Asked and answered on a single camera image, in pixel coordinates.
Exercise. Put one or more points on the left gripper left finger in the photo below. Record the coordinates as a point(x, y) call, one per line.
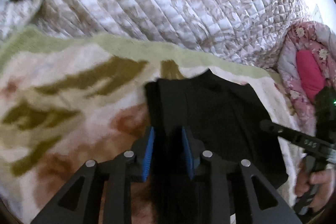
point(100, 192)

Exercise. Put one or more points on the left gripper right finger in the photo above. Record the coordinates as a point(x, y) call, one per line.
point(226, 188)

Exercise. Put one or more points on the black pants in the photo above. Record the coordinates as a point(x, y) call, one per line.
point(225, 117)

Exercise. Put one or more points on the person right hand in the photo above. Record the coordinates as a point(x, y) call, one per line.
point(324, 179)

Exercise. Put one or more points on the pink floral comforter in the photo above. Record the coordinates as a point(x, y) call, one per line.
point(307, 65)

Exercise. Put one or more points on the fleece floral blanket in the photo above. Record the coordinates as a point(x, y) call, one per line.
point(65, 101)

